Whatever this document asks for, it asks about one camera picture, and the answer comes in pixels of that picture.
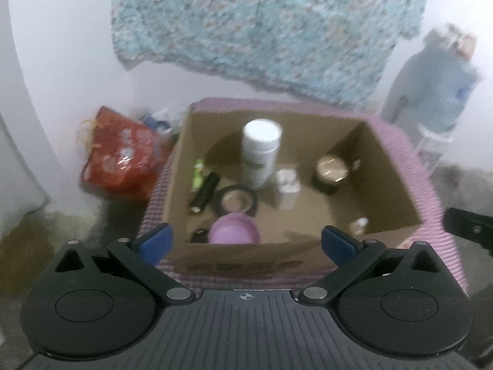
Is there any brown cardboard box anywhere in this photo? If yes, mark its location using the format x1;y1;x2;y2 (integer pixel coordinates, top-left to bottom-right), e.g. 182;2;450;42
165;109;422;278

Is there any green glass dropper bottle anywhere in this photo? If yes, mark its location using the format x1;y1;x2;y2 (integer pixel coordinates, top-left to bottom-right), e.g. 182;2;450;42
348;218;369;236

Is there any blue floral cloth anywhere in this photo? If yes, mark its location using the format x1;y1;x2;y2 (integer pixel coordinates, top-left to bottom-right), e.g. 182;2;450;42
111;0;430;106

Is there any purple plastic bowl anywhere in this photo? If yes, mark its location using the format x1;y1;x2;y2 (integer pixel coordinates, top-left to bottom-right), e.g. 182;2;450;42
208;213;262;244

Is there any purple checked bed sheet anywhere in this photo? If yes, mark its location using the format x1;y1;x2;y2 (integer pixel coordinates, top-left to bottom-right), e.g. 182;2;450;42
139;97;468;297

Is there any white plastic bottle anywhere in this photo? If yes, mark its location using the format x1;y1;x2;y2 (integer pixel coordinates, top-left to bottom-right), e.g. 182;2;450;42
242;119;283;190

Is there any green and white tube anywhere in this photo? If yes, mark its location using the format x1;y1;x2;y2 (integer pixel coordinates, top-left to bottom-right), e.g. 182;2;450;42
192;158;206;192

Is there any large clear water jug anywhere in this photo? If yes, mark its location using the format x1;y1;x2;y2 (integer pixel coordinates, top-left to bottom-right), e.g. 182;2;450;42
381;27;482;132

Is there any white plastic bag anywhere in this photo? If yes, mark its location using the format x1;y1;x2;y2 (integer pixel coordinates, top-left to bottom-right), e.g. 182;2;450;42
139;104;185;143

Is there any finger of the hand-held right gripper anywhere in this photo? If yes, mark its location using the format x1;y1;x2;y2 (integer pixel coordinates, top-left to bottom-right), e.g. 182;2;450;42
443;207;493;256

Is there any white power adapter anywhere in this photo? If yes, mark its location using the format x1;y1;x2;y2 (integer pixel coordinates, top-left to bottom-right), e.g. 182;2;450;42
275;169;302;209

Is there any white jug stand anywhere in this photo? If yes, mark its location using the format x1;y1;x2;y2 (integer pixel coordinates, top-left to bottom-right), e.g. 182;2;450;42
412;123;459;170

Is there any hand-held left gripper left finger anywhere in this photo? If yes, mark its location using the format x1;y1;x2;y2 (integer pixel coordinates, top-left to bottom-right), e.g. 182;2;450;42
50;223;195;305

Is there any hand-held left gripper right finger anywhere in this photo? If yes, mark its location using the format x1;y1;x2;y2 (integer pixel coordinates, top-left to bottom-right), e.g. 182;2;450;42
298;225;443;305

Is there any red printed bag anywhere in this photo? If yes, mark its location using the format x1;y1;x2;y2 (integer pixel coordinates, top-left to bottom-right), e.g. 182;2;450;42
80;106;166;201

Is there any black ring container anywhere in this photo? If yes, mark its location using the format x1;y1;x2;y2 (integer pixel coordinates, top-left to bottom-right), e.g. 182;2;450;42
213;186;259;216

